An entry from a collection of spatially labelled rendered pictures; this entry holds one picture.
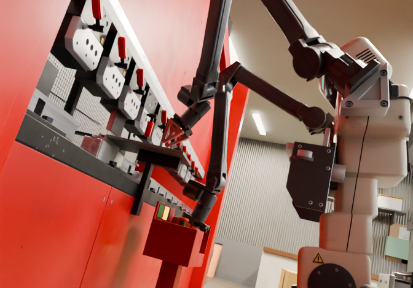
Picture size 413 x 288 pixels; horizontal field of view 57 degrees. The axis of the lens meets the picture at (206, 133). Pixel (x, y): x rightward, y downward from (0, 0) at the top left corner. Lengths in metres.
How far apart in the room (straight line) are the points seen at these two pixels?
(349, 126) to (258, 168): 8.67
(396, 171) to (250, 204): 8.52
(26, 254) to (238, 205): 8.86
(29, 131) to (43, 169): 0.09
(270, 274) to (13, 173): 6.37
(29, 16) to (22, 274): 0.49
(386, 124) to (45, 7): 0.79
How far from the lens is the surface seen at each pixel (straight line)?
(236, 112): 3.62
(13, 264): 0.78
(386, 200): 8.95
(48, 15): 0.50
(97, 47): 1.07
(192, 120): 1.30
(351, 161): 1.04
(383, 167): 1.04
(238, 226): 9.48
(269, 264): 6.90
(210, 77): 1.25
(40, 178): 0.75
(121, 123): 1.41
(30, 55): 0.48
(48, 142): 0.74
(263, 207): 9.44
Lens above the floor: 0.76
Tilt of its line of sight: 15 degrees up
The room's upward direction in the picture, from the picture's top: 15 degrees clockwise
